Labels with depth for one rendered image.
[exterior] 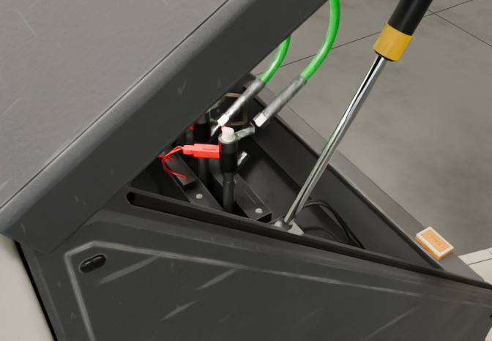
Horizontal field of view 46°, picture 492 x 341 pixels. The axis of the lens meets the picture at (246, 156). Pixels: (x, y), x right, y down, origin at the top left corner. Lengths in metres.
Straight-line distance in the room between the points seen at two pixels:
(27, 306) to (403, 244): 0.75
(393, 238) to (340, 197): 0.14
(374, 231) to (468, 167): 1.60
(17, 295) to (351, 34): 3.12
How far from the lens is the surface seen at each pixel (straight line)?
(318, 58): 0.85
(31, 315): 0.33
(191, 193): 0.95
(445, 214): 2.38
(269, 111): 0.84
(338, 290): 0.51
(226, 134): 0.82
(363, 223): 1.05
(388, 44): 0.39
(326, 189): 1.10
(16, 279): 0.30
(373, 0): 3.74
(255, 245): 0.39
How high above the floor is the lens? 1.66
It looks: 42 degrees down
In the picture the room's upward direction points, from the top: 1 degrees clockwise
